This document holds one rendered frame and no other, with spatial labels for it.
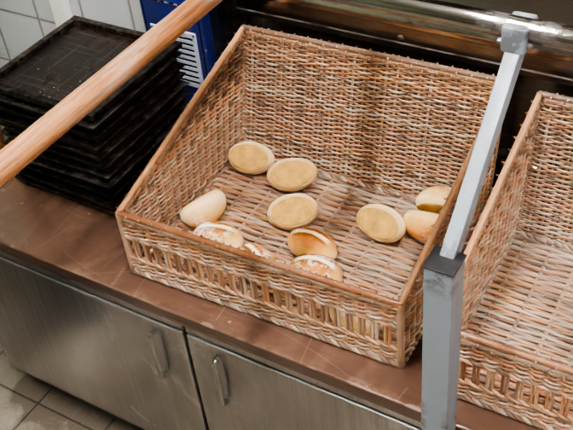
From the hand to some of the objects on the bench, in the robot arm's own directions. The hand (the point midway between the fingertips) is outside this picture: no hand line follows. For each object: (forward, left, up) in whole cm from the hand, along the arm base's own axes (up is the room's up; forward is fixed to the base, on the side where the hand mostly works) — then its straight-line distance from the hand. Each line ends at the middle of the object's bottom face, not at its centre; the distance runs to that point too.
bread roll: (+18, +31, -75) cm, 83 cm away
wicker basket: (+66, +28, -76) cm, 105 cm away
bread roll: (+2, +27, -75) cm, 80 cm away
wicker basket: (+6, +29, -76) cm, 82 cm away
